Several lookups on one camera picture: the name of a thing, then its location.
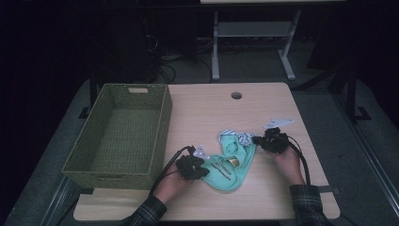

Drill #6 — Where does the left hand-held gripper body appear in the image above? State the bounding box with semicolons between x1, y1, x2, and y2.
175;144;211;181

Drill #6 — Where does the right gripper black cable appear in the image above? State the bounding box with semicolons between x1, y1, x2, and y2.
285;135;312;186

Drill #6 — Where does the person's right hand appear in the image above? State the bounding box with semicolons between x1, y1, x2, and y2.
266;145;306;186

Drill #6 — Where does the black stand leg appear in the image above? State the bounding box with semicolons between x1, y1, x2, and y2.
345;67;372;124

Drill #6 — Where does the grey metal stand frame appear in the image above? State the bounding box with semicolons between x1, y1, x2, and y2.
211;9;303;82

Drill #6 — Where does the green woven basket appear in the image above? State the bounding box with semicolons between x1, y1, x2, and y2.
61;83;173;191

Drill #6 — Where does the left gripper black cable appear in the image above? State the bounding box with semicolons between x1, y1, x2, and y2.
150;145;198;196

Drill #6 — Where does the tangle of black floor cables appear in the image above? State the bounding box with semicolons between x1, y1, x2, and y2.
142;32;215;85

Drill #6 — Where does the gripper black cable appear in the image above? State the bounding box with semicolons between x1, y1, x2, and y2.
285;135;312;186
150;145;198;196

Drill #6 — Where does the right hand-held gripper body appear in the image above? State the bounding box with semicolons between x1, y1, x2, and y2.
259;118;295;154

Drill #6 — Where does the metal floor rail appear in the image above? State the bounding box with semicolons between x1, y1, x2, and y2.
39;174;81;226
331;92;399;218

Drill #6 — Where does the person's left hand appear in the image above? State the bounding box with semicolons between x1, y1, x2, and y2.
153;170;193;205

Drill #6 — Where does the grey strap on table edge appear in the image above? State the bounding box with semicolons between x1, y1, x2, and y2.
317;185;342;194

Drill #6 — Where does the mint green striped baby garment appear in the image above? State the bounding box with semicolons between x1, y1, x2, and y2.
200;129;258;194

